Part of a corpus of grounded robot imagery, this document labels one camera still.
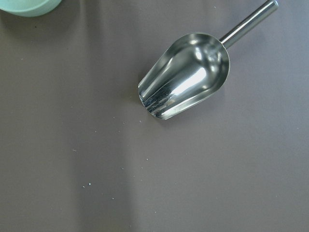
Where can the steel scoop on table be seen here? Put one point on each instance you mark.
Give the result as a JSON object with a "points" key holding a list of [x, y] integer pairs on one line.
{"points": [[193, 68]]}

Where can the green bowl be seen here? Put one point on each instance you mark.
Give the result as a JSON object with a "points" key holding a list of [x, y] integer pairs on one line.
{"points": [[28, 8]]}

